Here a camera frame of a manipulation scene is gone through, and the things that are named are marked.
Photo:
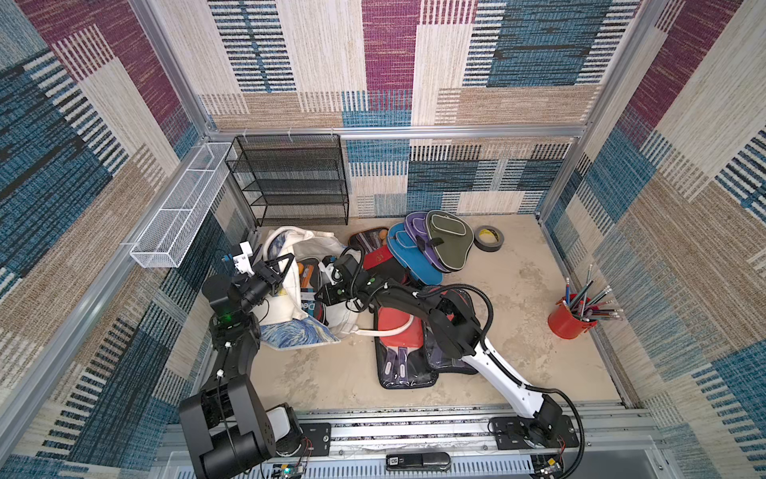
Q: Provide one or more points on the white wire mesh basket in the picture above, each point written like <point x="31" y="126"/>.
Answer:
<point x="165" y="242"/>

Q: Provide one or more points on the black blue paddle case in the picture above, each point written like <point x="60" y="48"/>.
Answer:
<point x="405" y="250"/>

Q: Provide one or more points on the black handheld scanner device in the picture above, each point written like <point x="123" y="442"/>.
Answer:
<point x="418" y="462"/>

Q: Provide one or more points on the black red paddle case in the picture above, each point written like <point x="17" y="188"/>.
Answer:
<point x="378" y="258"/>

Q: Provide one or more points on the purple paddle case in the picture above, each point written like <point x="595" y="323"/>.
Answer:
<point x="415" y="227"/>

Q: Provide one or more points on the black tape roll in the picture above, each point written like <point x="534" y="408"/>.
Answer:
<point x="488" y="239"/>

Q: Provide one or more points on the olive green paddle case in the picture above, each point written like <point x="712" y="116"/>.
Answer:
<point x="451" y="238"/>

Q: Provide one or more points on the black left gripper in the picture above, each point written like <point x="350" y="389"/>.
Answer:
<point x="272" y="280"/>

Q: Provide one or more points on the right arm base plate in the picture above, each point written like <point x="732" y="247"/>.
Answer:
<point x="519" y="433"/>

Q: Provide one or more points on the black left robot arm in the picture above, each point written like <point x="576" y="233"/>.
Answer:
<point x="226" y="427"/>

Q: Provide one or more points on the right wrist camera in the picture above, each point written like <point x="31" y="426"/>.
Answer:
<point x="328" y="274"/>

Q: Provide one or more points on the white canvas starry night bag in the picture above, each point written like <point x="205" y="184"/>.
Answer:
<point x="295" y="319"/>

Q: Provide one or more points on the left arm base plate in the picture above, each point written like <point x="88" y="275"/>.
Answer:
<point x="315" y="440"/>

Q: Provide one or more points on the aluminium front rail frame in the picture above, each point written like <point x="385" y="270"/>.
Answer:
<point x="620" y="442"/>

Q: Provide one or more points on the black wire mesh shelf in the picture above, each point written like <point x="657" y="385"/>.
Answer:
<point x="297" y="180"/>

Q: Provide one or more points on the red pencil cup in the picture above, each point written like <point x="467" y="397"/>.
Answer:
<point x="565" y="325"/>

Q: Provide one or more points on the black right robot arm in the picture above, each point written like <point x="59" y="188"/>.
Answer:
<point x="460" y="317"/>

